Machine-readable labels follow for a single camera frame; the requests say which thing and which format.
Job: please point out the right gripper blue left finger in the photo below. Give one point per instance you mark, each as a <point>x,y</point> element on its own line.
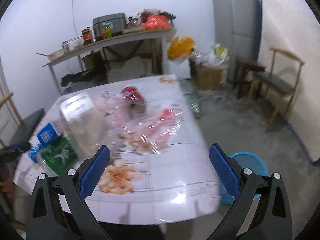
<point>58,209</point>

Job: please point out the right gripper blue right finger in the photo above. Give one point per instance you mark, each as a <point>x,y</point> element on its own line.
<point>272,218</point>

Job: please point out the green plastic drink bottle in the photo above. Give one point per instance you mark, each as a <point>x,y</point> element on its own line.
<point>55,159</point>

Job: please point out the white blue small box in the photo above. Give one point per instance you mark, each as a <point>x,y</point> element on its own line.
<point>50,133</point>

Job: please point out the clear plastic bag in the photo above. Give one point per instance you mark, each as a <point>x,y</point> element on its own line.
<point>90,123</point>

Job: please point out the red drink can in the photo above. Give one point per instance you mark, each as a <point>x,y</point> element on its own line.
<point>135,101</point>

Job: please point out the dark chair beside table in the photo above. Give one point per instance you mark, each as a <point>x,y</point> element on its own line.
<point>25,127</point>

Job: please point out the green woven sack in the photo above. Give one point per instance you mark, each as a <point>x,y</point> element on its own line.
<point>192,97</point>

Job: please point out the wooden chair dark seat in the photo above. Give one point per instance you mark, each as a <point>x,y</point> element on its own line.
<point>281,87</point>

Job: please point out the black clothes under shelf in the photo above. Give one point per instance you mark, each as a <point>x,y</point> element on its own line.
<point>83,76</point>

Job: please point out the dark wooden stool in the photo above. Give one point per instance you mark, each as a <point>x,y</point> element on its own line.
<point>244,66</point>

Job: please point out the cardboard box on floor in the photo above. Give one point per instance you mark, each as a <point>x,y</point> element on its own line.
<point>207,78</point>

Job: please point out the white bags in box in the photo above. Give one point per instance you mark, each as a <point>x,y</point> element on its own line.
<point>217,56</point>

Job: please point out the glass bowl on shelf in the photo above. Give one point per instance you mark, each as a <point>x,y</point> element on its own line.
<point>72,44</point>

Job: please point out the red lidded jar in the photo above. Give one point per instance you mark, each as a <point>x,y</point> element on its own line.
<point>87,36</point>

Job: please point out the yellow plastic bag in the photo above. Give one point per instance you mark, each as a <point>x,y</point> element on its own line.
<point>181,48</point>

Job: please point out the grey rice cooker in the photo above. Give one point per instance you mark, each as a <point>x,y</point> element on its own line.
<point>109,26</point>

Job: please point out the white side table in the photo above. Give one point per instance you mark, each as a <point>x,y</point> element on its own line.
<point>158,41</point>

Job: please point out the grey refrigerator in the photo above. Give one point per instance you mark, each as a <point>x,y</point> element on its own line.
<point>238,28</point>

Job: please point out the orange red plastic bag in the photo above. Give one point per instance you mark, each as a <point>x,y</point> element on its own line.
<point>155,22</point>

